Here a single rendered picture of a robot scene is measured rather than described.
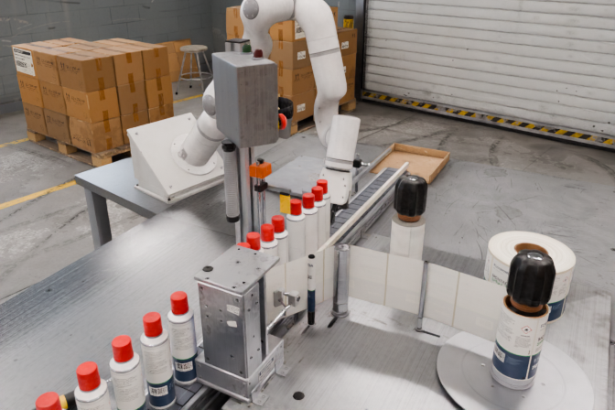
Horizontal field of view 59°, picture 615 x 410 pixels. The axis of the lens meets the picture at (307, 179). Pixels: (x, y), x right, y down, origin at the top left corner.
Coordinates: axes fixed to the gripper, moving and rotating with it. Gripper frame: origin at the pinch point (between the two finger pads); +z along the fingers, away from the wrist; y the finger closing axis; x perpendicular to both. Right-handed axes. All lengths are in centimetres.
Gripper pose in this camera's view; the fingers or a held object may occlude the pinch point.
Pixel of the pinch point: (329, 218)
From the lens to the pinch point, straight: 168.2
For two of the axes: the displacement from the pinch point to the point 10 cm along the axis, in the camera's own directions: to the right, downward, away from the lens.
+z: -1.6, 9.8, 1.0
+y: 8.8, 1.9, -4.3
